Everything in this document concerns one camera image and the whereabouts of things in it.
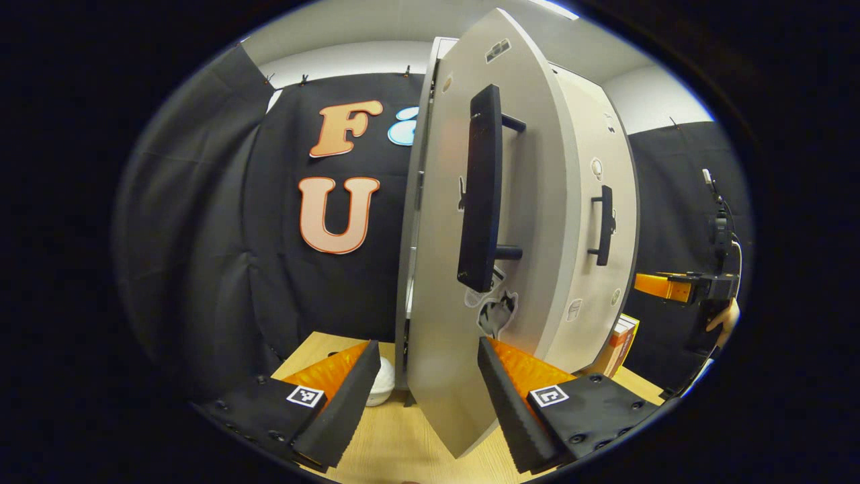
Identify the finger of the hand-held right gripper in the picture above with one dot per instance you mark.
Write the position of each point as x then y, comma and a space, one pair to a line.
662, 287

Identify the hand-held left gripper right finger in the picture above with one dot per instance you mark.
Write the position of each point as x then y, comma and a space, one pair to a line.
514, 417

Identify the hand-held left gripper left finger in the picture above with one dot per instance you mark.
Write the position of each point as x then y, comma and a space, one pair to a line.
339, 410

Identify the white cabinet door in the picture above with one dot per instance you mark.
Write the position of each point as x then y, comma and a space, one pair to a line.
584, 269
443, 269

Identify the small white pumpkin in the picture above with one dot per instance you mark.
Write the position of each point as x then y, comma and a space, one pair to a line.
383, 386

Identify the orange and white box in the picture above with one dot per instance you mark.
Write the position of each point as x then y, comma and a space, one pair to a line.
621, 343

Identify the black backdrop cloth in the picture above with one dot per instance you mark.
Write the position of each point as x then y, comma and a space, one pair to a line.
201, 235
672, 202

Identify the ceiling light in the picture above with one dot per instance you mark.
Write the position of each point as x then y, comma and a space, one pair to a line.
556, 8

